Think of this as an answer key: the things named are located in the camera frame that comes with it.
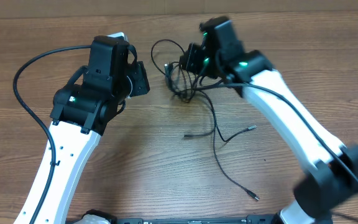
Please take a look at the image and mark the thin black USB cable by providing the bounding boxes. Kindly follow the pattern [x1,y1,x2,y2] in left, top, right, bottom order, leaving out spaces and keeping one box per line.
[150,39,260,202]

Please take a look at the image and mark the black USB cable thick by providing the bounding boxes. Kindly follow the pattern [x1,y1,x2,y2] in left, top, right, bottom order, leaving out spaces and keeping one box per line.
[164,62,224,103]

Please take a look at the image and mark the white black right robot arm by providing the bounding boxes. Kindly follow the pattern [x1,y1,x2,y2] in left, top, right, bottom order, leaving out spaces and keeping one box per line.
[180,16,358,223]

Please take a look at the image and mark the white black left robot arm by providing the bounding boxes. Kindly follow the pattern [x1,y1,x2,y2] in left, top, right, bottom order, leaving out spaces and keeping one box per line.
[12,32,150,223]

